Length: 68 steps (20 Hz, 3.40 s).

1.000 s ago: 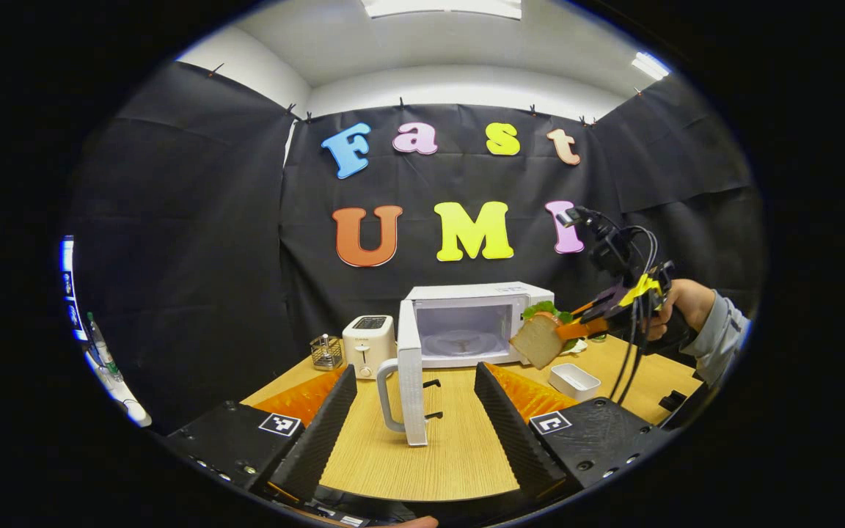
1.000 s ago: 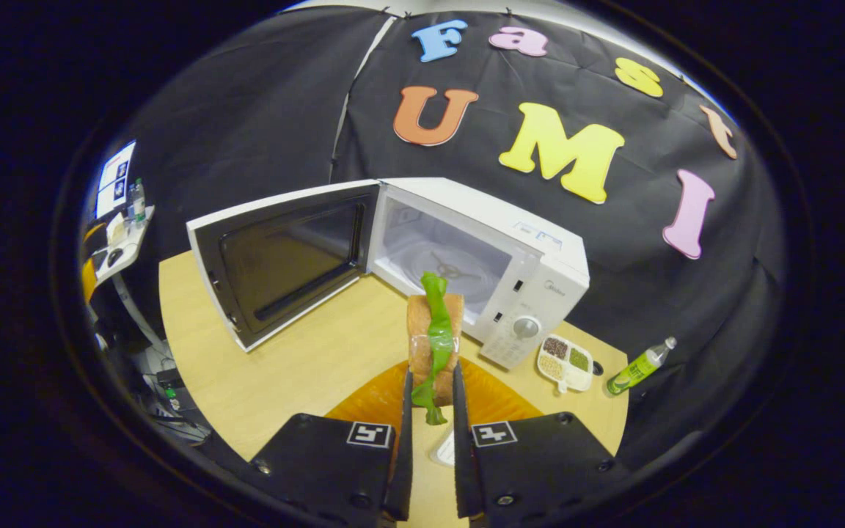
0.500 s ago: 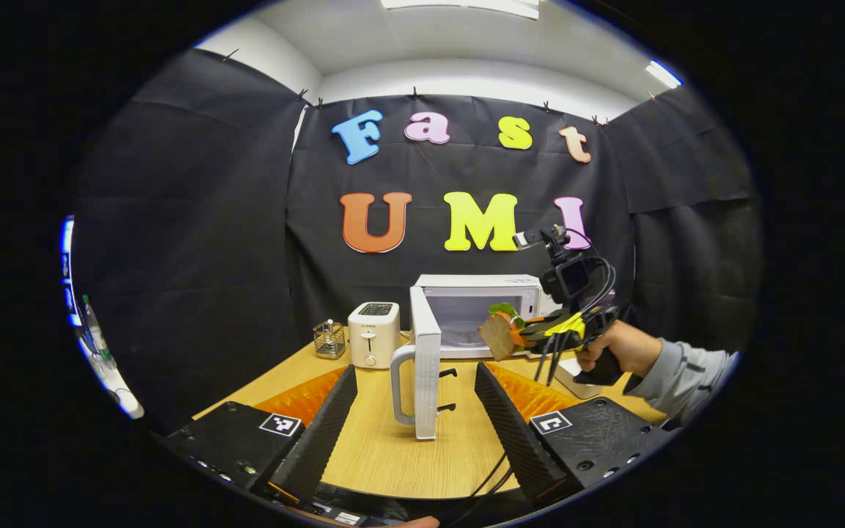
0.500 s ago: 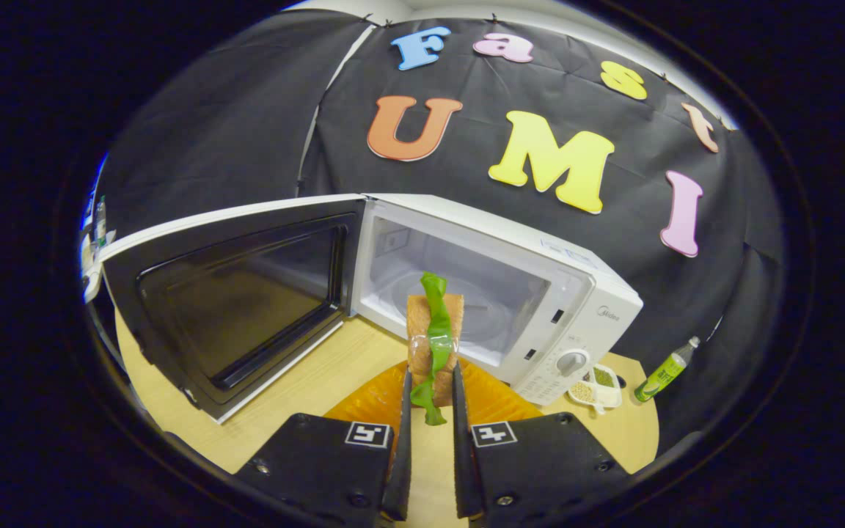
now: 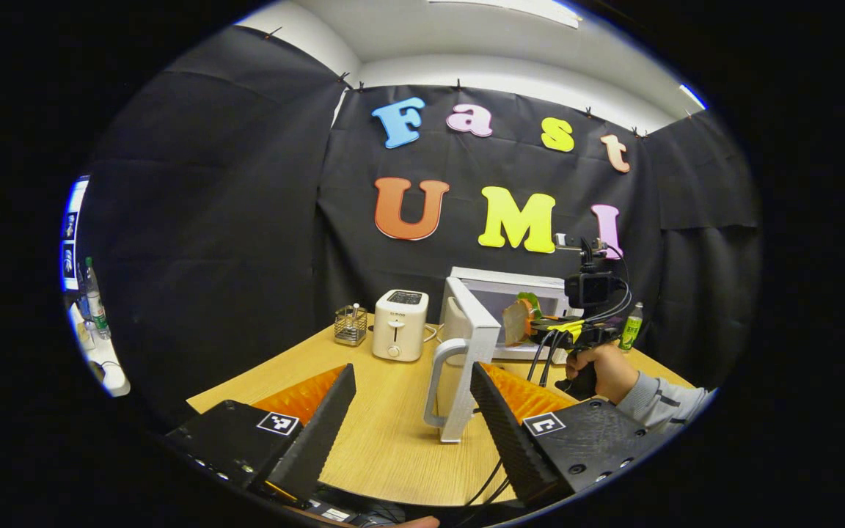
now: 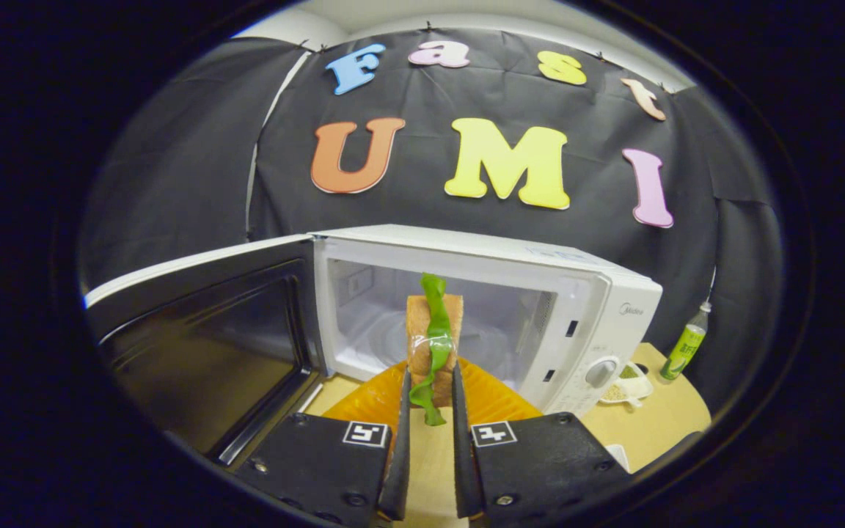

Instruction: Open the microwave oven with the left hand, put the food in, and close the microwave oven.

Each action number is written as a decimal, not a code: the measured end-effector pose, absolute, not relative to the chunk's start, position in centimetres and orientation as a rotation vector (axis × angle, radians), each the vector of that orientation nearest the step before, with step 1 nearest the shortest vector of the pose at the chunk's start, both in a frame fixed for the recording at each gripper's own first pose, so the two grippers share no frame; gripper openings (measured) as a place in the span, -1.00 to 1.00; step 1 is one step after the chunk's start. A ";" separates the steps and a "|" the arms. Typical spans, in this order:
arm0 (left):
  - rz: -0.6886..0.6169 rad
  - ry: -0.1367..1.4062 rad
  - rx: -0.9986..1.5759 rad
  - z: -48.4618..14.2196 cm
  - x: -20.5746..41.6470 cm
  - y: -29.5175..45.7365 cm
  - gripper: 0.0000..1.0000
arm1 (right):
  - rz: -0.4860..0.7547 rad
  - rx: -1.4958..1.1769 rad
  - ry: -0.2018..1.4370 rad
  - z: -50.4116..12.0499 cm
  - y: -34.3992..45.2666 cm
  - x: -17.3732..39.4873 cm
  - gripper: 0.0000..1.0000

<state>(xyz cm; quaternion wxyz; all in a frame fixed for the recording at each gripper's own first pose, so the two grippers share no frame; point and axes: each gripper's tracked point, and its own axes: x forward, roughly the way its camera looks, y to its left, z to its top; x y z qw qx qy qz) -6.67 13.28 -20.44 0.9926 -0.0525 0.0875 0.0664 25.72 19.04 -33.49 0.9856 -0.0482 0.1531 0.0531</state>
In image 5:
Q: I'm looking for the white toaster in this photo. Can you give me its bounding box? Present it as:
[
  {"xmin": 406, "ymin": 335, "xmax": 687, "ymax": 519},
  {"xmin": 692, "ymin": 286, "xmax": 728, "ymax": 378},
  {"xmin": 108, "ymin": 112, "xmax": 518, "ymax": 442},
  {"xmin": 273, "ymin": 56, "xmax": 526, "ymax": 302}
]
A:
[{"xmin": 372, "ymin": 289, "xmax": 430, "ymax": 362}]

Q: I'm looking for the white side table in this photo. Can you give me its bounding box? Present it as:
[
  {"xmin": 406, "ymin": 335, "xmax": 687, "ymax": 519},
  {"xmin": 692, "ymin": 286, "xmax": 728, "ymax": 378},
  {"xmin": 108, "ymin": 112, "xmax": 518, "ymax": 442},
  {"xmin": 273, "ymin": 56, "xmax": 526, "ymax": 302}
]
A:
[{"xmin": 67, "ymin": 301, "xmax": 131, "ymax": 398}]

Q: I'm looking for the bread sandwich with lettuce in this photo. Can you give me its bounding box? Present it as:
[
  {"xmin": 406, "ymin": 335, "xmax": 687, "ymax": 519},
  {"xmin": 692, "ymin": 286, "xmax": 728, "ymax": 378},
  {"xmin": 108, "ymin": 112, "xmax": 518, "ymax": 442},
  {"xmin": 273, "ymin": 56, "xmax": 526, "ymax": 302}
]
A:
[{"xmin": 503, "ymin": 292, "xmax": 544, "ymax": 345}]

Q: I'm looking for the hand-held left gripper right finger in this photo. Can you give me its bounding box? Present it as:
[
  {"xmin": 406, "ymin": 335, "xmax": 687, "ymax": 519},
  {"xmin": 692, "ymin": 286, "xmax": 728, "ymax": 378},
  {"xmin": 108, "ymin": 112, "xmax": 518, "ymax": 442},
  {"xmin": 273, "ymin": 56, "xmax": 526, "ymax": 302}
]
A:
[{"xmin": 470, "ymin": 362, "xmax": 669, "ymax": 507}]

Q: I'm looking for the green drink bottle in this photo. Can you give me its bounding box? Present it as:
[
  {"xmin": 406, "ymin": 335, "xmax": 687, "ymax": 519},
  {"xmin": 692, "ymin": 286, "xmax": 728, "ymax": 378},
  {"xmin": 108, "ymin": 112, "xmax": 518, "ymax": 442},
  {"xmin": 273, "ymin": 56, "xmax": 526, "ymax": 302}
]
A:
[{"xmin": 619, "ymin": 302, "xmax": 644, "ymax": 351}]

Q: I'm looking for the wall poster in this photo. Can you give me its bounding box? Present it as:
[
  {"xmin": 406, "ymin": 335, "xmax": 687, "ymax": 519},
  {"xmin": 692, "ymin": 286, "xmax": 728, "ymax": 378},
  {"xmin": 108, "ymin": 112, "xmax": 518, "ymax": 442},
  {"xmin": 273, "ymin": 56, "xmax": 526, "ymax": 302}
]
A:
[{"xmin": 61, "ymin": 176, "xmax": 91, "ymax": 294}]

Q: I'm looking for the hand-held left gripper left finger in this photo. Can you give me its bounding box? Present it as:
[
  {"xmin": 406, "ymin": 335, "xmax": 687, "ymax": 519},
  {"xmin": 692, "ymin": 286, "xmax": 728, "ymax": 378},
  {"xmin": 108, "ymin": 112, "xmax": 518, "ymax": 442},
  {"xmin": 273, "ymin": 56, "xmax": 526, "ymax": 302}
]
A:
[{"xmin": 166, "ymin": 364, "xmax": 357, "ymax": 507}]

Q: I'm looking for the clear water bottle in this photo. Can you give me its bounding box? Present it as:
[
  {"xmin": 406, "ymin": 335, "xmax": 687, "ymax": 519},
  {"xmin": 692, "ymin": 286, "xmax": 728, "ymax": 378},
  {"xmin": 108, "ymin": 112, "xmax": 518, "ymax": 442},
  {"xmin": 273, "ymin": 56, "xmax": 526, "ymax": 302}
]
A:
[{"xmin": 84, "ymin": 257, "xmax": 111, "ymax": 340}]

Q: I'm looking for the white microwave oven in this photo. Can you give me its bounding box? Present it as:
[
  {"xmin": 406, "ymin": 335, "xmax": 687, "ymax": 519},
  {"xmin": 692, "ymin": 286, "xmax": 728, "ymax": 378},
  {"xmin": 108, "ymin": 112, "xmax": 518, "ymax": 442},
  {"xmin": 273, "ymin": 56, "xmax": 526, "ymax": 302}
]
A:
[{"xmin": 423, "ymin": 266, "xmax": 577, "ymax": 444}]

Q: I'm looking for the black backdrop cloth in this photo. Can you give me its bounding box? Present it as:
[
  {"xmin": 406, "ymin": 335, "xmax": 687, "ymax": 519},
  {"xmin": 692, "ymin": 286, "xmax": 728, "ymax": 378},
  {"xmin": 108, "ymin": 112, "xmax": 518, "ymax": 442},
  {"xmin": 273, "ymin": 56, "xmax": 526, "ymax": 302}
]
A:
[{"xmin": 78, "ymin": 26, "xmax": 761, "ymax": 426}]

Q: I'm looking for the wire utensil basket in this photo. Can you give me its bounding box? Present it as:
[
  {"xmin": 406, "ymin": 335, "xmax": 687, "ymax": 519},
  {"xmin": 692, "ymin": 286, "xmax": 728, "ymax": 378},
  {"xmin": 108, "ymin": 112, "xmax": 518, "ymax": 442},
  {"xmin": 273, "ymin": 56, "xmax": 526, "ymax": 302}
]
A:
[{"xmin": 334, "ymin": 308, "xmax": 368, "ymax": 347}]

